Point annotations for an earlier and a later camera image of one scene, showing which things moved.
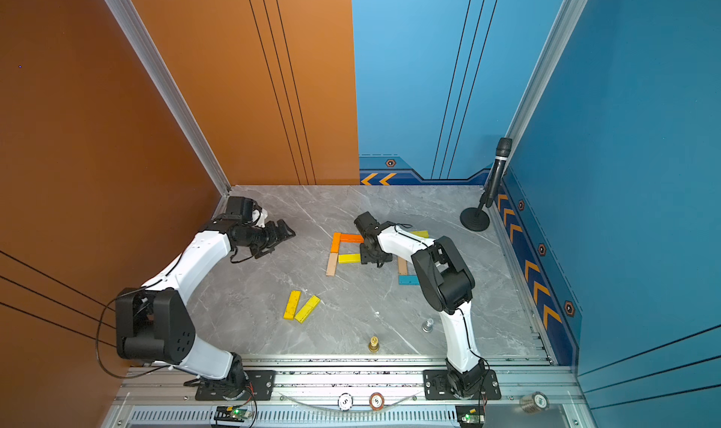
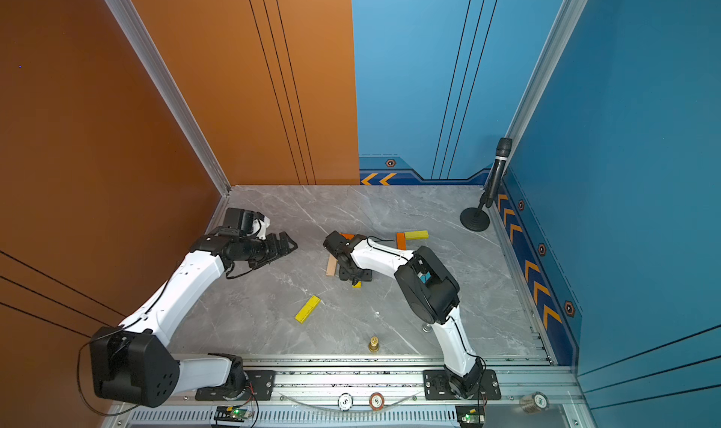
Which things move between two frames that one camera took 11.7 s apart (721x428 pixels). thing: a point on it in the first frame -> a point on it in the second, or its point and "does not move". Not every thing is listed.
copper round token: [376, 401] does not move
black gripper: [368, 224] -> [336, 243]
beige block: [332, 263] does not move
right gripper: [365, 258] -> [364, 276]
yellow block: [421, 233] does not move
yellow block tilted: [308, 309] does not move
